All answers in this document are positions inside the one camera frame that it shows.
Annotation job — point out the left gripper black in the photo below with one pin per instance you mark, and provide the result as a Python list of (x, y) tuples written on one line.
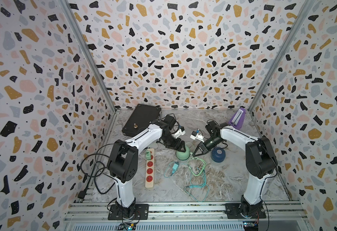
[(175, 146)]

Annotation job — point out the purple metronome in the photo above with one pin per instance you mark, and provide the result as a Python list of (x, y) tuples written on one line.
[(237, 119)]

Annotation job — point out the black hard case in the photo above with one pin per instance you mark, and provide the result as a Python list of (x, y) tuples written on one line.
[(140, 119)]

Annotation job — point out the aluminium front rail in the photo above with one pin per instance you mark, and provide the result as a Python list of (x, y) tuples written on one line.
[(185, 216)]

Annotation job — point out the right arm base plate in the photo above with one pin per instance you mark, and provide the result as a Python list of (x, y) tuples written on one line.
[(244, 210)]

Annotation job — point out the beige red power strip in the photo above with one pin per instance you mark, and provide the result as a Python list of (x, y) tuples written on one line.
[(150, 169)]

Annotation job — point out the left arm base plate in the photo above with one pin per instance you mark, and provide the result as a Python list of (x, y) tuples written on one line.
[(135, 211)]

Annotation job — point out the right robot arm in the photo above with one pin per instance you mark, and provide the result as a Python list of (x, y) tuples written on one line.
[(260, 161)]

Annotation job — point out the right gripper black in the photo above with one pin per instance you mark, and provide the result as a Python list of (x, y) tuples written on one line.
[(202, 149)]

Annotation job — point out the green USB charger plug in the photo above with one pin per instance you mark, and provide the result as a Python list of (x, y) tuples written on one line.
[(148, 155)]

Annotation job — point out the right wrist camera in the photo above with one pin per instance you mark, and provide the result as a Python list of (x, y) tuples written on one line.
[(197, 135)]

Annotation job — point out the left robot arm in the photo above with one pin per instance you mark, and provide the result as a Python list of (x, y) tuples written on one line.
[(123, 160)]

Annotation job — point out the teal USB charger plug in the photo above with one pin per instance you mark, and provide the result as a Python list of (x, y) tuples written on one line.
[(174, 167)]

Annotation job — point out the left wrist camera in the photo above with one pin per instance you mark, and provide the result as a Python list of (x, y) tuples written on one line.
[(180, 132)]

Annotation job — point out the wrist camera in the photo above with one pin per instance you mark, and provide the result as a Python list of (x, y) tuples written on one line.
[(197, 135), (180, 132)]

